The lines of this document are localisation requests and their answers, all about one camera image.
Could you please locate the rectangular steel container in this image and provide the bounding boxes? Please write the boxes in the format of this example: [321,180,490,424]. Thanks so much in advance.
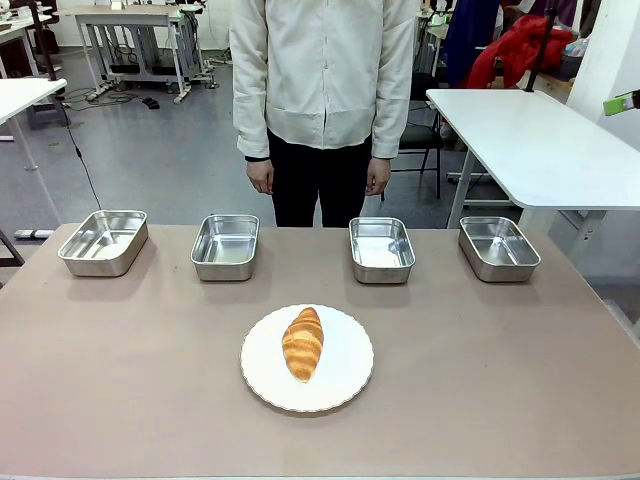
[348,216,417,285]
[190,214,261,282]
[458,215,542,284]
[57,209,150,278]

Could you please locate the golden brown croissant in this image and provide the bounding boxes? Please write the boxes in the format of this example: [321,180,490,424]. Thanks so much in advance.
[281,306,326,384]

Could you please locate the white scalloped plate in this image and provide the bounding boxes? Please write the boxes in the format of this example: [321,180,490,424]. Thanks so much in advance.
[240,303,375,414]

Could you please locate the blue garment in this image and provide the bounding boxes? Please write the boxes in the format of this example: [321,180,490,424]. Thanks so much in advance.
[442,0,502,89]

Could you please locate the black trousers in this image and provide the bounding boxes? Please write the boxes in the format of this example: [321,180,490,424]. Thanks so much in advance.
[266,128,375,229]

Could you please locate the dark metal frame leg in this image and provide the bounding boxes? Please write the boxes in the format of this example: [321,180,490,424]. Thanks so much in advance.
[0,229,26,269]

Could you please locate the thin black floor cable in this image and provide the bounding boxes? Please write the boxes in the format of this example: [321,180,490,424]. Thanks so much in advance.
[54,97,104,211]

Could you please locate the large white table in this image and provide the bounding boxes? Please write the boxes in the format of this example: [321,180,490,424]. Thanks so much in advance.
[425,88,640,266]

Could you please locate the person's right hand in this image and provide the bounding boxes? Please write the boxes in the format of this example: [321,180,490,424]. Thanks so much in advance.
[246,157,275,196]

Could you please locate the grey workbench desk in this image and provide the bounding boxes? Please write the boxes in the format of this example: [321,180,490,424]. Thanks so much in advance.
[73,4,207,104]

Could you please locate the black chair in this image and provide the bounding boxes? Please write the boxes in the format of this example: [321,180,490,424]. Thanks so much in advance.
[398,72,446,201]

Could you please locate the black stand pole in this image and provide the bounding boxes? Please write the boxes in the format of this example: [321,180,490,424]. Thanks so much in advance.
[28,0,59,83]

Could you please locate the cream jacket torso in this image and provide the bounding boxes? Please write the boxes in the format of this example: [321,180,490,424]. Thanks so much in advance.
[228,0,421,151]

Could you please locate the red cloth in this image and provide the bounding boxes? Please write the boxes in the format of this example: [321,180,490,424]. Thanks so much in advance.
[467,14,576,90]

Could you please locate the grey plastic crate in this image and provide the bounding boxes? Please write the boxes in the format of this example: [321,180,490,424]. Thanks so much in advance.
[558,49,587,84]

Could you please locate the person's right forearm cream sleeve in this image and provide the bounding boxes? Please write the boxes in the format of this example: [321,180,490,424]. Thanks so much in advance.
[232,74,274,162]

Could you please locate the person's left forearm cream sleeve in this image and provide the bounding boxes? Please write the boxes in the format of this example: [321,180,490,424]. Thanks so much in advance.
[371,74,416,160]

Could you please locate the person's left hand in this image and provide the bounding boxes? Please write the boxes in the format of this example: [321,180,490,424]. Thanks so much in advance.
[364,156,391,197]

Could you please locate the small white table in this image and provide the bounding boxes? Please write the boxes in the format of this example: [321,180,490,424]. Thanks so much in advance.
[0,77,69,226]

